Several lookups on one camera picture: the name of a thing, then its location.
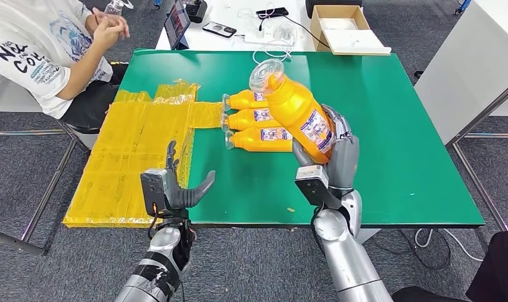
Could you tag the blue metal stand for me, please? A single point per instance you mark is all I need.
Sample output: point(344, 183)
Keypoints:
point(462, 6)

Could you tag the open cardboard box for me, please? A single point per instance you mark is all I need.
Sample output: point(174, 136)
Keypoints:
point(341, 37)

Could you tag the white panel table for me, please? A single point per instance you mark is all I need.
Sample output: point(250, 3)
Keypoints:
point(4, 96)

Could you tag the steel table frame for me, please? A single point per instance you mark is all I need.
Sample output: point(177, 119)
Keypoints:
point(51, 188)
point(479, 186)

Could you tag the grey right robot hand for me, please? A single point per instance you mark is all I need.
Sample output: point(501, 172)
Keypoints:
point(345, 158)

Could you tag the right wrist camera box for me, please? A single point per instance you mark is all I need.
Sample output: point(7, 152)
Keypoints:
point(316, 185)

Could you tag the yellow taped cardboard mat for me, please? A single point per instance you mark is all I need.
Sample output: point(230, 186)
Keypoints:
point(112, 166)

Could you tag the white desk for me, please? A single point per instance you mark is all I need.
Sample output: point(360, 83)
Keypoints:
point(220, 45)

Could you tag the orange detergent bottle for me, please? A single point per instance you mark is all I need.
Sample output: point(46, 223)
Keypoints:
point(291, 104)
point(241, 121)
point(241, 100)
point(250, 141)

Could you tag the white table foot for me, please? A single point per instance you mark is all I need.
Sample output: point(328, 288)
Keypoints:
point(368, 235)

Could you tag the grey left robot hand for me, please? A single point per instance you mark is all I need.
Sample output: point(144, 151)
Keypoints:
point(179, 198)

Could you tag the white cabinet table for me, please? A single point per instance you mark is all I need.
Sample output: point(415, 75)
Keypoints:
point(466, 62)

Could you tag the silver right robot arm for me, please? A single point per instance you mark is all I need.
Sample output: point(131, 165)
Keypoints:
point(345, 258)

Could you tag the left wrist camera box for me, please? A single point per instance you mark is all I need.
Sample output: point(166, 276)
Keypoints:
point(154, 194)

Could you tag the white power strip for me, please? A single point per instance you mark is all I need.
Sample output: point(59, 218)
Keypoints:
point(262, 38)

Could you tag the clear plastic bottle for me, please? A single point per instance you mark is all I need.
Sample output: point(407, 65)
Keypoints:
point(112, 6)

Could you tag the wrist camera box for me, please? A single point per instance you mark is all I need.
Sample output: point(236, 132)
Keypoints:
point(154, 194)
point(316, 185)

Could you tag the black handheld controller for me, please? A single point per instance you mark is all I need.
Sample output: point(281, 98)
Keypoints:
point(195, 10)

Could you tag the black smartphone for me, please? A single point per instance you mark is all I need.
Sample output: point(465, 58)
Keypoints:
point(272, 12)

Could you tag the smartphone in dark case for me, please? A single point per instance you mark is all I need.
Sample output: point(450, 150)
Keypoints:
point(218, 29)

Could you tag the black tablet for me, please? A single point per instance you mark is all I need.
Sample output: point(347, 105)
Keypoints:
point(177, 25)

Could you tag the person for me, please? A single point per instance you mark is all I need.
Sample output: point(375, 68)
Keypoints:
point(29, 41)
point(499, 266)

